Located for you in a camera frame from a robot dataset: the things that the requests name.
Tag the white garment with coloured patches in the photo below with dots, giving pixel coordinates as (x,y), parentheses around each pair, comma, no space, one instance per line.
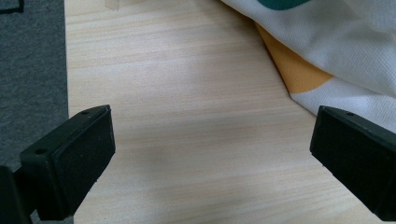
(336,43)

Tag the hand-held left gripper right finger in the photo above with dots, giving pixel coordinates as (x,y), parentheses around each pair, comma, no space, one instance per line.
(358,152)

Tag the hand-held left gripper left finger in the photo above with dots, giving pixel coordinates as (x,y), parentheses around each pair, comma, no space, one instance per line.
(71,161)

